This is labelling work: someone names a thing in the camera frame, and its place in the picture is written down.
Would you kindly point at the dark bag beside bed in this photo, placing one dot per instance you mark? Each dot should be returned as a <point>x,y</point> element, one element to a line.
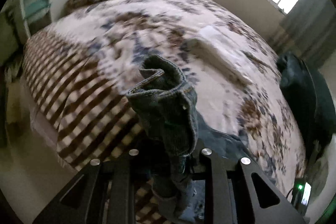
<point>310,100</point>

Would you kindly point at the teal shelf rack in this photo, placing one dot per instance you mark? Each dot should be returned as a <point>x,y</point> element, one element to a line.
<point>31,16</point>

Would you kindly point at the floral fleece blanket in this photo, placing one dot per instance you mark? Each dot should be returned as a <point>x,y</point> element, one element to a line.
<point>257,113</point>

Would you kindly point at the device with green light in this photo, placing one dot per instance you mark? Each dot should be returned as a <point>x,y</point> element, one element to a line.
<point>300,195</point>

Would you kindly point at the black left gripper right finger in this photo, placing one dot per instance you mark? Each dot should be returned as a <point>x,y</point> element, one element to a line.
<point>240,192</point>

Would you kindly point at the blue denim jeans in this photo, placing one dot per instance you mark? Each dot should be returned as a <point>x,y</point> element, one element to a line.
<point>166,105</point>

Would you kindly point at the grey curtain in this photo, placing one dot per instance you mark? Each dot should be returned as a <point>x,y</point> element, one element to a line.
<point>308,30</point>

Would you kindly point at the folded white cloth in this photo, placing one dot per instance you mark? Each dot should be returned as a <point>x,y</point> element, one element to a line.
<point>210,42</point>

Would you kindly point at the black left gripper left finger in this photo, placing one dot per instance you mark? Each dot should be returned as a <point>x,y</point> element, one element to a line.
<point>102,192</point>

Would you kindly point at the brown checkered bed sheet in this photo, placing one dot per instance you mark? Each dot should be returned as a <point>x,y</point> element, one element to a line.
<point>91,118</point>

